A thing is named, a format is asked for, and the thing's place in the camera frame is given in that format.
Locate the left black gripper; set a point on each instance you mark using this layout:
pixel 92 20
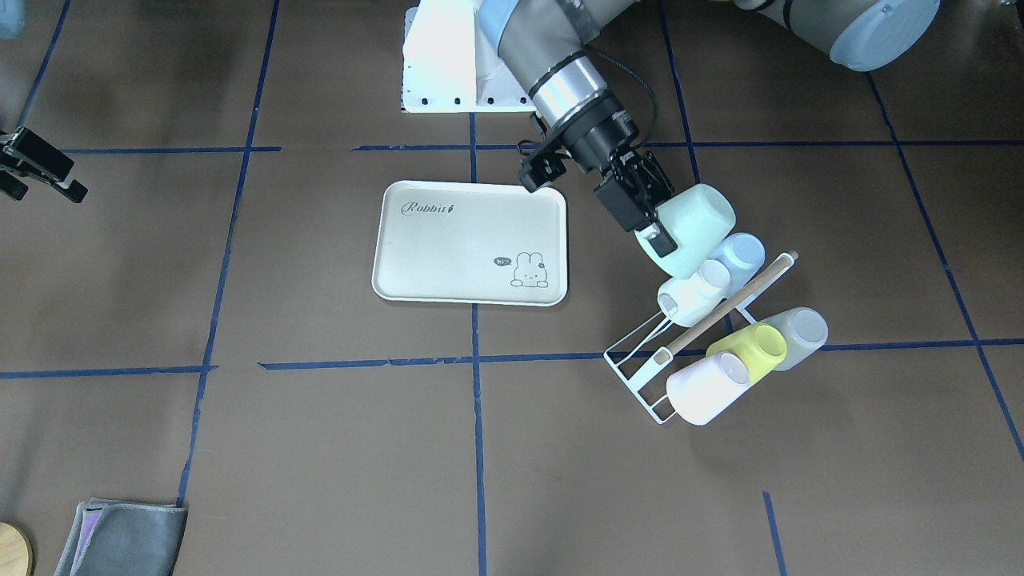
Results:
pixel 596 126

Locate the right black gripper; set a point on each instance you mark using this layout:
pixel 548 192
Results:
pixel 34 165

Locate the green cup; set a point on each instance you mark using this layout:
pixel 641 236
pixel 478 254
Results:
pixel 697 220

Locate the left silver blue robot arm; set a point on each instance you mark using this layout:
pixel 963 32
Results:
pixel 754 105

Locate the cream cup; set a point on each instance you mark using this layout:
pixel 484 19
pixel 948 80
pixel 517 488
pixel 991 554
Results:
pixel 686 301

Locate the blue cup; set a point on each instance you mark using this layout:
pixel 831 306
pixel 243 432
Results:
pixel 743 255

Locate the yellow cup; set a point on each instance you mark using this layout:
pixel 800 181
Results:
pixel 760 346

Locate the pink cup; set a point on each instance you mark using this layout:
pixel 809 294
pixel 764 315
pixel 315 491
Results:
pixel 700 392

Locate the grey cup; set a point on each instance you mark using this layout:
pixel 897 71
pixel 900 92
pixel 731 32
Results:
pixel 804 331

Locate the beige rabbit tray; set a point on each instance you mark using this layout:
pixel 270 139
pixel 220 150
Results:
pixel 457 242

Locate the grey folded cloth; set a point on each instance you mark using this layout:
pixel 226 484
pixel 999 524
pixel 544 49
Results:
pixel 117 537

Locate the wooden mug tree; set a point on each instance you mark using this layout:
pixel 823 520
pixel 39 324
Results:
pixel 17 556

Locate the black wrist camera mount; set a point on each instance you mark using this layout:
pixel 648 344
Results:
pixel 542 163

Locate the white wire cup rack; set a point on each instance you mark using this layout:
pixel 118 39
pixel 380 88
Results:
pixel 637 369

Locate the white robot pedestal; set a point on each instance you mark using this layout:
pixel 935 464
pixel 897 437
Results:
pixel 449 66

